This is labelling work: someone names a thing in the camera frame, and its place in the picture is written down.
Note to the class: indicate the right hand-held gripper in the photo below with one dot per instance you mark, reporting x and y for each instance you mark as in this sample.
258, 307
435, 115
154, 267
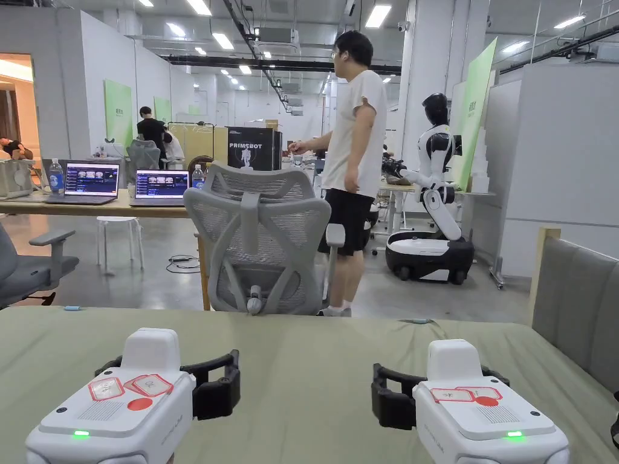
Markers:
483, 430

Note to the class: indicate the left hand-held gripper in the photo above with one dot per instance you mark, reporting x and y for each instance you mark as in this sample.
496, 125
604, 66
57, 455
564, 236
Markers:
111, 425

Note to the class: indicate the pale blue sheet clip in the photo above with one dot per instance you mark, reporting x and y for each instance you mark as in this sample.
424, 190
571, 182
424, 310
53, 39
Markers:
71, 308
416, 321

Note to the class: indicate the bed with pale green sheet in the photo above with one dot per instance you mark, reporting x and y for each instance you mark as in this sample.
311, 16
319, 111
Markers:
300, 367

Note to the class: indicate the grey padded headboard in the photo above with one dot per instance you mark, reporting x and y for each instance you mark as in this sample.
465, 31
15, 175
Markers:
575, 295

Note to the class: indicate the grey armchair with armrest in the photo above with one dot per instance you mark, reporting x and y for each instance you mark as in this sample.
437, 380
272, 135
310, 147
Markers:
29, 270

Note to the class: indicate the wooden desk with clutter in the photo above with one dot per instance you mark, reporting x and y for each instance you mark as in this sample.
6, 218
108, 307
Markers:
401, 186

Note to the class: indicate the white and black humanoid robot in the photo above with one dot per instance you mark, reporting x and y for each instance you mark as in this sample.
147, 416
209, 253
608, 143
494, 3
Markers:
437, 145

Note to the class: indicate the black display box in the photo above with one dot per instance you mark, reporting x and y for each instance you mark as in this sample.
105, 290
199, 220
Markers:
251, 147

